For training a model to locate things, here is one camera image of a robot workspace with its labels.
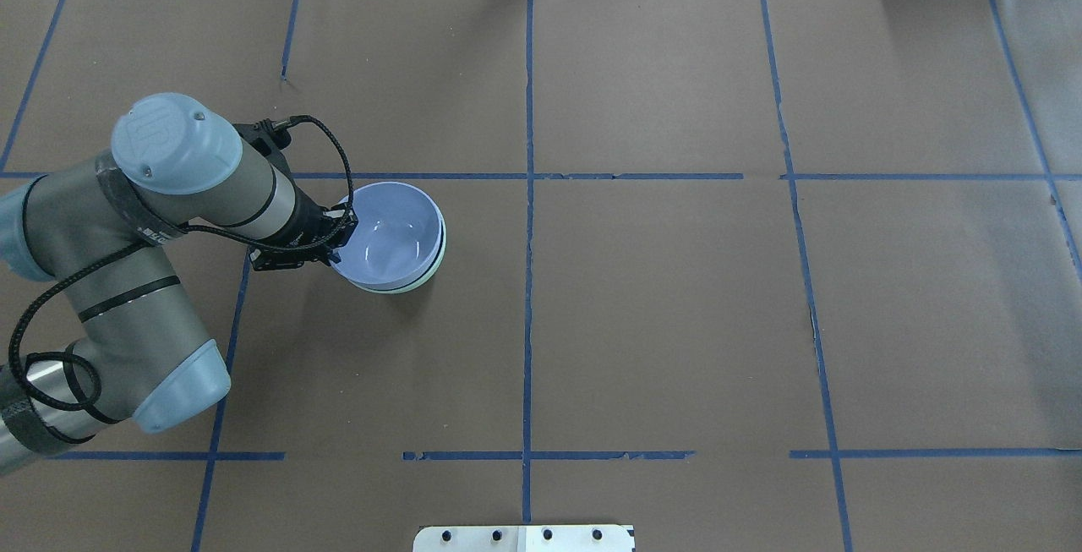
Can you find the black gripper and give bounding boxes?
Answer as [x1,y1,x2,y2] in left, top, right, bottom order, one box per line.
[249,185,357,271]

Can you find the blue bowl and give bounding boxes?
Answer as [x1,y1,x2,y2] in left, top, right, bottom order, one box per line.
[330,182,447,294]

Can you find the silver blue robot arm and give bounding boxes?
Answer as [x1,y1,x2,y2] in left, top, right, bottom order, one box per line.
[3,92,357,475]

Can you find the green bowl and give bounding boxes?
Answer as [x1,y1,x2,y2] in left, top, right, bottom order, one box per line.
[332,216,447,294]

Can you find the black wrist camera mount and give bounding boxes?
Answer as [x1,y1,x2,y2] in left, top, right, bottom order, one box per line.
[232,119,292,173]

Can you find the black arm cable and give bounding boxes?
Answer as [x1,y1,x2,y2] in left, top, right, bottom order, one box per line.
[6,115,356,445]

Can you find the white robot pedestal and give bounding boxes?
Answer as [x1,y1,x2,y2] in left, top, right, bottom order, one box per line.
[413,524,637,551]

